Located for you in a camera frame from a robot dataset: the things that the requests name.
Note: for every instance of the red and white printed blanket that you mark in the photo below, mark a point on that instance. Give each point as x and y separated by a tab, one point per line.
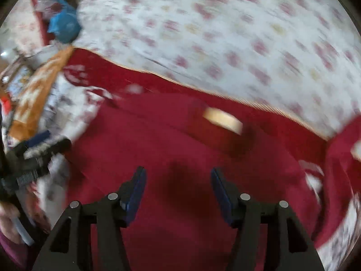
70	110

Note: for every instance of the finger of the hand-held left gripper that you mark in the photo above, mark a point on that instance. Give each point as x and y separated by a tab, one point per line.
39	139
59	146

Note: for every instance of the orange patterned cloth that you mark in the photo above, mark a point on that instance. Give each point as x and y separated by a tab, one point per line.
36	93

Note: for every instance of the white floral bed sheet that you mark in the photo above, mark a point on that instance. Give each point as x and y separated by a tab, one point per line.
225	34

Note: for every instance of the red knit garment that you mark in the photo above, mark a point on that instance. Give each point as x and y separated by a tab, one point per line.
169	146

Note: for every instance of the blue plastic bag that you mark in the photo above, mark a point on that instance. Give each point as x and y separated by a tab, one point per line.
65	24

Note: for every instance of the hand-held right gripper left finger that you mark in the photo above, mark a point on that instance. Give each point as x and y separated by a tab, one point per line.
134	194

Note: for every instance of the person's left hand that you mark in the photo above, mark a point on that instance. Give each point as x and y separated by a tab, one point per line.
8	220

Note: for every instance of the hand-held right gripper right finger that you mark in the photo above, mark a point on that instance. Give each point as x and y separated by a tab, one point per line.
222	194

